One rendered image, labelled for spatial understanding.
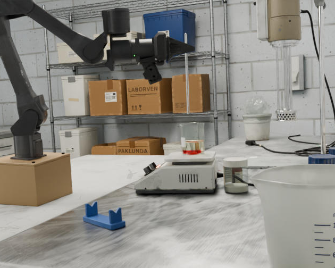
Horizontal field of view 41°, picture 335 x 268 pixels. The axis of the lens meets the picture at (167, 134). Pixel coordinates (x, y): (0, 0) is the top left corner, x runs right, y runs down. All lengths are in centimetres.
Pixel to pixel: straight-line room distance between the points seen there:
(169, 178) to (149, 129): 279
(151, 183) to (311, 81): 252
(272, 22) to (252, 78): 213
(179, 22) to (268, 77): 79
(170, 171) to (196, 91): 225
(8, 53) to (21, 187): 32
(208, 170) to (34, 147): 42
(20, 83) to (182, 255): 63
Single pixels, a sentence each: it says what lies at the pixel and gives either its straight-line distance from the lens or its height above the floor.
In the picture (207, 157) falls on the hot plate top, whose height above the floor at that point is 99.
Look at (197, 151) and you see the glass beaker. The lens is 113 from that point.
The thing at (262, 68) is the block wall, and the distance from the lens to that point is 357.
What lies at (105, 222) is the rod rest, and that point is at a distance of 88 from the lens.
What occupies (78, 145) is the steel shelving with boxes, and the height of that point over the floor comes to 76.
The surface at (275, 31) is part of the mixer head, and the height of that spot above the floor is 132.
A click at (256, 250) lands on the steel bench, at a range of 74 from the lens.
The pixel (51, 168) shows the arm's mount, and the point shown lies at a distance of 114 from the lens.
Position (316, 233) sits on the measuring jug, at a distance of 49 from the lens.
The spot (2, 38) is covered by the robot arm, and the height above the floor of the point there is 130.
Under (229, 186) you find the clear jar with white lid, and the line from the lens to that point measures 110.
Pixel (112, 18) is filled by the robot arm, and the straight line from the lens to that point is 113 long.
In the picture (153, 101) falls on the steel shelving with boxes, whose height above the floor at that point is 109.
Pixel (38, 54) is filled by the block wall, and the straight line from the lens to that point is 446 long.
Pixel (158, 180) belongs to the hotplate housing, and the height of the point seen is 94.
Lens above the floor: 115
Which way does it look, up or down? 5 degrees down
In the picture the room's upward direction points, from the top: 3 degrees counter-clockwise
